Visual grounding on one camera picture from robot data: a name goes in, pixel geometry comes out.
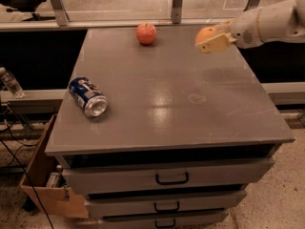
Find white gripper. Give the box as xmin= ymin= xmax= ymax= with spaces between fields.
xmin=195 ymin=8 xmax=263 ymax=53

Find orange fruit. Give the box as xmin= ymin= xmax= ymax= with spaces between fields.
xmin=195 ymin=27 xmax=217 ymax=44

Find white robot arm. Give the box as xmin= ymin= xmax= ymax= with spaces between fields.
xmin=195 ymin=0 xmax=305 ymax=53

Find red apple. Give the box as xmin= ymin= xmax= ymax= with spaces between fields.
xmin=136 ymin=23 xmax=156 ymax=45

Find grey drawer cabinet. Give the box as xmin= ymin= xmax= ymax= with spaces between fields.
xmin=45 ymin=24 xmax=295 ymax=229

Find top grey drawer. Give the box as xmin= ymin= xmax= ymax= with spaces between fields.
xmin=63 ymin=157 xmax=275 ymax=195

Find grey drawer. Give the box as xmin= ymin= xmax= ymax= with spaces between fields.
xmin=63 ymin=157 xmax=275 ymax=195
xmin=85 ymin=190 xmax=247 ymax=218
xmin=100 ymin=209 xmax=228 ymax=229

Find blue soda can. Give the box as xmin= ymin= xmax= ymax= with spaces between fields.
xmin=69 ymin=76 xmax=108 ymax=117

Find bottom grey drawer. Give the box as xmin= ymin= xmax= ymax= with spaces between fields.
xmin=100 ymin=209 xmax=228 ymax=229

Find middle grey drawer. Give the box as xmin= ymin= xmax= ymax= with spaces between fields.
xmin=85 ymin=190 xmax=247 ymax=218

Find clear plastic water bottle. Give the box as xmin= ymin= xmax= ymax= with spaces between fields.
xmin=0 ymin=67 xmax=25 ymax=98

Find brown cardboard box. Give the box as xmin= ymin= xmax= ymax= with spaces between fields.
xmin=18 ymin=114 xmax=90 ymax=220

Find metal window frame rail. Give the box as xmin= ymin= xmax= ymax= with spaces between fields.
xmin=1 ymin=0 xmax=260 ymax=31

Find black cable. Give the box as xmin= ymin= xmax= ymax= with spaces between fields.
xmin=0 ymin=102 xmax=55 ymax=229

